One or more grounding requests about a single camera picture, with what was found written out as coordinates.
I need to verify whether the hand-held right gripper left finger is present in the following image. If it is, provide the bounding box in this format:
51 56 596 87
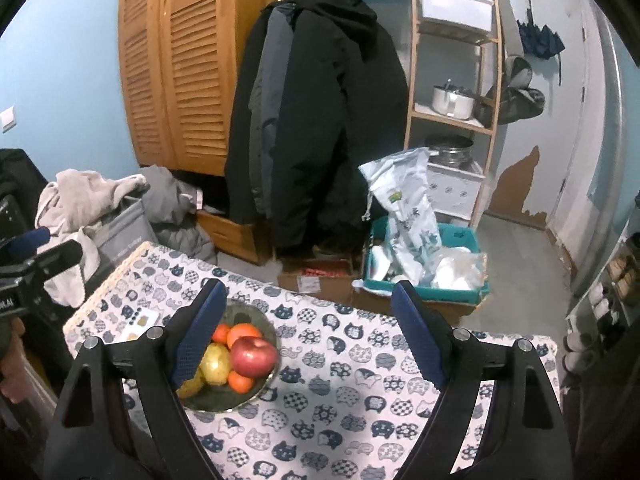
44 278 228 480

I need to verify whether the white plastic storage box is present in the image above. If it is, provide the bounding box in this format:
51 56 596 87
417 0 493 33

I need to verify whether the grey door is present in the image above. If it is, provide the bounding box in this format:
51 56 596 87
545 0 608 261

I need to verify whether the wooden drawer unit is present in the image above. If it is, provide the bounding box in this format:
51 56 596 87
195 210 273 266

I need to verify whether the group of shoes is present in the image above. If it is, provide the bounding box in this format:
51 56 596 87
567 245 640 376

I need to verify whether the teal plastic basket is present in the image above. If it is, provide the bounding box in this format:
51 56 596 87
361 217 490 298

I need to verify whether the person's left hand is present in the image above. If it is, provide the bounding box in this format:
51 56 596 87
0 317 28 401

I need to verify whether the red apple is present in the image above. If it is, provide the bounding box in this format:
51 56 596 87
230 336 279 378

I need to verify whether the wooden shelf rack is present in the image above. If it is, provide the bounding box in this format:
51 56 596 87
402 0 506 231

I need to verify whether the clear plastic bag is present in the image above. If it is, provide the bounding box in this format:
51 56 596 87
432 250 488 291

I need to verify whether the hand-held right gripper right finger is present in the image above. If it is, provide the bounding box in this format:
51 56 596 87
391 280 571 480

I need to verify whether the grey tote bag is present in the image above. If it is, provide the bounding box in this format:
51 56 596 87
92 197 161 268

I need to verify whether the white printed drawer box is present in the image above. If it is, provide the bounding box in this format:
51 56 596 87
427 162 483 221

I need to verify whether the cardboard box with red label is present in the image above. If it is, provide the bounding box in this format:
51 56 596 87
277 257 358 303

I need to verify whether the black bag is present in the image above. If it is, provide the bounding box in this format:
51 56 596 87
0 147 51 241

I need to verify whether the cat print tablecloth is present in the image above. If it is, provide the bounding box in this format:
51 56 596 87
62 241 560 480

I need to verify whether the grey coat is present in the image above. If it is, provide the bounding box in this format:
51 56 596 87
247 2 296 211

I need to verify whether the black hooded coat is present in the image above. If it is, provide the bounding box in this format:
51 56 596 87
225 0 410 256

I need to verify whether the wooden louvred wardrobe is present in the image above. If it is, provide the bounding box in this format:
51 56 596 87
117 0 278 177

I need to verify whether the large orange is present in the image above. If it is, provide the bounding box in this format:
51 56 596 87
227 324 263 348

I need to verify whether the green glass plate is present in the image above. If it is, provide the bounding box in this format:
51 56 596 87
177 299 278 413

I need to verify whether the steel pot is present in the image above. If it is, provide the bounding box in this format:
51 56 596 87
425 135 473 166

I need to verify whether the dark folded umbrella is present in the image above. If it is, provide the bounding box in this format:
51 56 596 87
517 0 566 86

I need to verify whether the dark hanging bag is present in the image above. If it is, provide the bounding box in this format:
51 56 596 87
475 55 546 126

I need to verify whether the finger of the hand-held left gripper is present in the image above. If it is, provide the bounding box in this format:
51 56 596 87
0 239 84 286
0 227 51 261

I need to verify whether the grey padded jacket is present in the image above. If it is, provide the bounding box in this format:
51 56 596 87
132 165 218 266

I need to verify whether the large brown cardboard box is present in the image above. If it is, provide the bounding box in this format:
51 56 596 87
350 280 491 326

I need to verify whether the white card with dots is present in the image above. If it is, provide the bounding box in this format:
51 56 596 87
107 305 161 342

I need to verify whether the beige hoodie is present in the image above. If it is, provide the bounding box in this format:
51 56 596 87
35 170 151 308

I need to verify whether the metal shoe rack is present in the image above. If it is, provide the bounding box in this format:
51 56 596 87
565 232 640 391

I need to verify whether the white printed bag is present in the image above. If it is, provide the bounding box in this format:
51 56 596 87
359 147 442 286

